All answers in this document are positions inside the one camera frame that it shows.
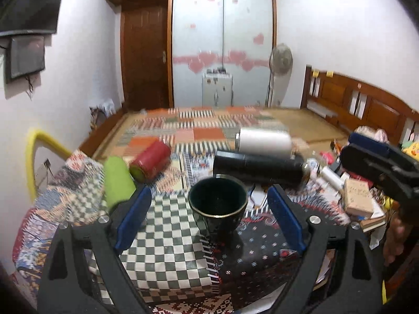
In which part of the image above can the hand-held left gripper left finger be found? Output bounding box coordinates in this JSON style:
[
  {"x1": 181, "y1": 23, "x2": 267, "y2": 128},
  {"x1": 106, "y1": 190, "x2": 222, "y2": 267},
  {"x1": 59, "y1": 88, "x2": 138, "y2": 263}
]
[{"x1": 37, "y1": 186, "x2": 154, "y2": 314}]

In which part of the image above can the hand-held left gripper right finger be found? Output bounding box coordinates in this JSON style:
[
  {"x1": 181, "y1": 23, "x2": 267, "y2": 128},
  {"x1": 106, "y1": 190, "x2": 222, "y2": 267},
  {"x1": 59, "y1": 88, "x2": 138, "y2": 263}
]
[{"x1": 267, "y1": 184, "x2": 385, "y2": 314}]

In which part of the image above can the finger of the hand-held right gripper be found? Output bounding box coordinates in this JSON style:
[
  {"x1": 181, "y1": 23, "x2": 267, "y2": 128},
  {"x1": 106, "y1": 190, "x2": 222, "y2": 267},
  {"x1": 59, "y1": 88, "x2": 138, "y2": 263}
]
[
  {"x1": 348, "y1": 132, "x2": 419, "y2": 171},
  {"x1": 340, "y1": 144, "x2": 419, "y2": 205}
]

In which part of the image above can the dark green cup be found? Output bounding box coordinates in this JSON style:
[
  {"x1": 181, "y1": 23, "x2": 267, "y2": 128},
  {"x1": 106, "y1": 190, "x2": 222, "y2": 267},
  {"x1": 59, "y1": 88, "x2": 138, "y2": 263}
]
[{"x1": 188, "y1": 176, "x2": 249, "y2": 237}]

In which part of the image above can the light green cup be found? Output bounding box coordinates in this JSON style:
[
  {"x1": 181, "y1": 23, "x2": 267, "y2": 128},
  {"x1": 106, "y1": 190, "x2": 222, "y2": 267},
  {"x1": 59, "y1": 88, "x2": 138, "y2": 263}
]
[{"x1": 103, "y1": 156, "x2": 137, "y2": 210}]

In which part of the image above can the red cup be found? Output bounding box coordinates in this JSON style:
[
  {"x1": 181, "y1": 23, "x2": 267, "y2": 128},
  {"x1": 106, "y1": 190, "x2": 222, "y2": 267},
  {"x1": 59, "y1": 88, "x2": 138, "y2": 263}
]
[{"x1": 129, "y1": 139, "x2": 173, "y2": 183}]

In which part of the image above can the person's right hand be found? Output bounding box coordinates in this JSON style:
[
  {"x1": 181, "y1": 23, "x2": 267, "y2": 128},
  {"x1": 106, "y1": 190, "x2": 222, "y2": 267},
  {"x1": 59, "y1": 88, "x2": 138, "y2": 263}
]
[{"x1": 382, "y1": 203, "x2": 409, "y2": 266}]

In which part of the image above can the pink cloth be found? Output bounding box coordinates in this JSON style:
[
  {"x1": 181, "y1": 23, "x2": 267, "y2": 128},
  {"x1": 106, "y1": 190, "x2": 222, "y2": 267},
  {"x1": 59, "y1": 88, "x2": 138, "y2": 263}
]
[{"x1": 354, "y1": 125, "x2": 391, "y2": 143}]

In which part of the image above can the beige printed box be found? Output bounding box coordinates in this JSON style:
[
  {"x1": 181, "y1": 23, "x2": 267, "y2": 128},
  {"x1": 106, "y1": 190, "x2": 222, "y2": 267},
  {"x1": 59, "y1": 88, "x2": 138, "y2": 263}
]
[{"x1": 342, "y1": 178, "x2": 376, "y2": 218}]

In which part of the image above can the white roll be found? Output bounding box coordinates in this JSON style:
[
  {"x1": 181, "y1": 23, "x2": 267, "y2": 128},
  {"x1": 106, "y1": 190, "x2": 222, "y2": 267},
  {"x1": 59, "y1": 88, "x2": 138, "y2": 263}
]
[{"x1": 320, "y1": 166, "x2": 344, "y2": 192}]

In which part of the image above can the wooden bed headboard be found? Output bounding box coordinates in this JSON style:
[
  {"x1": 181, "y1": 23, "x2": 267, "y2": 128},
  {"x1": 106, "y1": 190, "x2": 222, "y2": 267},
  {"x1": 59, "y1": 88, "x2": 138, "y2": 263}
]
[{"x1": 300, "y1": 64, "x2": 419, "y2": 146}]

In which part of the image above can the yellow plush toy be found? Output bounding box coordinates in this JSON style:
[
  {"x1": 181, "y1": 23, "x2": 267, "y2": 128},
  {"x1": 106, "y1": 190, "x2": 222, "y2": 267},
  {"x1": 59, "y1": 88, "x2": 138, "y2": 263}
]
[{"x1": 401, "y1": 140, "x2": 419, "y2": 161}]

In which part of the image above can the black tumbler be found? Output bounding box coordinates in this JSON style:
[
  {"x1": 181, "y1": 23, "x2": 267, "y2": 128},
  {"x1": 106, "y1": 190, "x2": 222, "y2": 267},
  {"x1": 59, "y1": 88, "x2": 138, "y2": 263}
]
[{"x1": 212, "y1": 150, "x2": 312, "y2": 191}]

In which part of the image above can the stack of books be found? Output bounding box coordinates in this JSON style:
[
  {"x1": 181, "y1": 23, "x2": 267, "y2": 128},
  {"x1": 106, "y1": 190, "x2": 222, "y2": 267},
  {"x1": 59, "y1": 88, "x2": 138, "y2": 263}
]
[{"x1": 359, "y1": 214, "x2": 387, "y2": 233}]

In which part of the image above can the woven bed mat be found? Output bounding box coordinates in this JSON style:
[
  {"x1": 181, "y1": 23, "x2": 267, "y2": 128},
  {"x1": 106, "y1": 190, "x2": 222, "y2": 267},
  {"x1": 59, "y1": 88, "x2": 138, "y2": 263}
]
[{"x1": 93, "y1": 106, "x2": 349, "y2": 153}]

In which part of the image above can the white tumbler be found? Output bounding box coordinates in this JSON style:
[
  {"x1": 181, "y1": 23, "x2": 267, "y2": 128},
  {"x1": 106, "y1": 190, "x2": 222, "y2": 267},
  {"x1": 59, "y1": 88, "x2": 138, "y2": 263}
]
[{"x1": 235, "y1": 127, "x2": 294, "y2": 156}]

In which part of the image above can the white standing fan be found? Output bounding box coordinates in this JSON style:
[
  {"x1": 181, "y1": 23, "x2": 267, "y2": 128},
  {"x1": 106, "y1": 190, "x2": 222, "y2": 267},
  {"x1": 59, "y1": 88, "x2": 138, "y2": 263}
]
[{"x1": 266, "y1": 43, "x2": 294, "y2": 107}]

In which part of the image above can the white small cabinet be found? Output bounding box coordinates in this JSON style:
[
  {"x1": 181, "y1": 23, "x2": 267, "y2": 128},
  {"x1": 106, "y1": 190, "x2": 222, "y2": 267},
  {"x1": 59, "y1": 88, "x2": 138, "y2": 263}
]
[{"x1": 202, "y1": 69, "x2": 234, "y2": 107}]

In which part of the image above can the brown wooden door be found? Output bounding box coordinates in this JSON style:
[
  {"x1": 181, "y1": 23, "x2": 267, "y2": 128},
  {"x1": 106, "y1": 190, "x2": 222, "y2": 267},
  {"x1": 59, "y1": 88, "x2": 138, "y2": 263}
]
[{"x1": 120, "y1": 6, "x2": 171, "y2": 111}]

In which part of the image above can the wardrobe with sliding doors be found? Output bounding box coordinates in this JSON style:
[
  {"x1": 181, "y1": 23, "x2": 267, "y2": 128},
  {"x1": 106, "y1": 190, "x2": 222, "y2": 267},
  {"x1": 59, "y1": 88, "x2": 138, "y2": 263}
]
[{"x1": 103, "y1": 0, "x2": 278, "y2": 109}]

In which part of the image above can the yellow curved frame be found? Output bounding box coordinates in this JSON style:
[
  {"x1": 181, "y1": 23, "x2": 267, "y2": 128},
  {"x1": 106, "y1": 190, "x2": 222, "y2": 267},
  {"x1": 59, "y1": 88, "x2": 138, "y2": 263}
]
[{"x1": 25, "y1": 129, "x2": 73, "y2": 201}]

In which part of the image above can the small dark wall screen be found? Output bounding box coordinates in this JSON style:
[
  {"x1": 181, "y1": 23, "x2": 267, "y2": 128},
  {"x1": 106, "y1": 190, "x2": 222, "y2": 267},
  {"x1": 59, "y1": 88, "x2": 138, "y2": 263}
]
[{"x1": 4, "y1": 34, "x2": 46, "y2": 80}]

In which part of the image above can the black wall television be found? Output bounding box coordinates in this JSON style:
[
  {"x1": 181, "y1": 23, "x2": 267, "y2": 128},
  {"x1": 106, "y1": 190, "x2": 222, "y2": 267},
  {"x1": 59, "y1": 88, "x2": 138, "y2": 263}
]
[{"x1": 0, "y1": 0, "x2": 63, "y2": 37}]

